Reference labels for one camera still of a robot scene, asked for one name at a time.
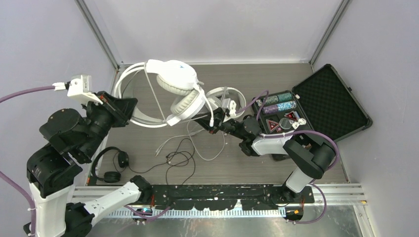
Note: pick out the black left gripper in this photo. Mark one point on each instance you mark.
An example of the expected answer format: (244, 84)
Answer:
(122, 108)

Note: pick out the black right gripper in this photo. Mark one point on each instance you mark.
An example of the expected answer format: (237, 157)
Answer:
(218, 121)

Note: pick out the large white grey headphones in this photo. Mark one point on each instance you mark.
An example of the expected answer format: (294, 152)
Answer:
(227, 98)

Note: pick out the small white headphones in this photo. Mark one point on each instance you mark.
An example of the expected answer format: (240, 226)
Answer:
(168, 93)

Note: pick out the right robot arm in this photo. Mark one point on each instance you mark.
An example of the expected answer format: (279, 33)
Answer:
(313, 152)

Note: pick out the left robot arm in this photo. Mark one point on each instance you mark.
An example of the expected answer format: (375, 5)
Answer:
(72, 140)

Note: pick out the triangular all-in button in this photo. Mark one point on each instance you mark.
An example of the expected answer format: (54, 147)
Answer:
(272, 125)

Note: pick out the purple poker chip row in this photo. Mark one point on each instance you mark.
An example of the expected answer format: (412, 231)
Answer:
(270, 109)

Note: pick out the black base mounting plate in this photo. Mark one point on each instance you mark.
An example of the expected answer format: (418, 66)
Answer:
(223, 197)

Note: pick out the clear round dealer button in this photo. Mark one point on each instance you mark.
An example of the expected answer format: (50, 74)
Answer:
(285, 123)

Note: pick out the red black triangular button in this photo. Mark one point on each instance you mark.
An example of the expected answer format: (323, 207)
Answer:
(293, 115)

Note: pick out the blue poker chip row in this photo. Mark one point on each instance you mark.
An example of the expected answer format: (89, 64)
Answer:
(286, 105)

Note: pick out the white ten poker chip stack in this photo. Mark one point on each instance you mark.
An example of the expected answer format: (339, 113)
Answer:
(300, 121)

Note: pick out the black poker chip case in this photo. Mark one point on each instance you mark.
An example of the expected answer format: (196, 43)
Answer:
(324, 100)

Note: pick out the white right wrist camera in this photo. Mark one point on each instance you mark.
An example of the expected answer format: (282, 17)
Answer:
(231, 108)

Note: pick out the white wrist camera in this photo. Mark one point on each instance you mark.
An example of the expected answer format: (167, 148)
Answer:
(231, 108)
(78, 89)

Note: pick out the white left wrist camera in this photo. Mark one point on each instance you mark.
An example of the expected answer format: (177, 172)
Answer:
(78, 89)

